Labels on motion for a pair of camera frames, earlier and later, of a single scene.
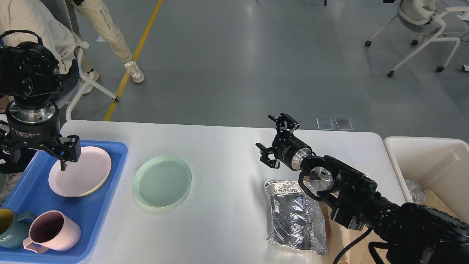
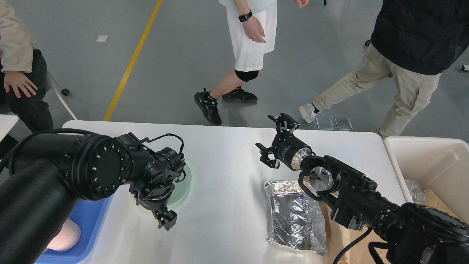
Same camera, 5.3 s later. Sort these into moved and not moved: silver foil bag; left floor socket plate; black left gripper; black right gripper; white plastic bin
Moved: black left gripper
Not moved: black right gripper; left floor socket plate; white plastic bin; silver foil bag
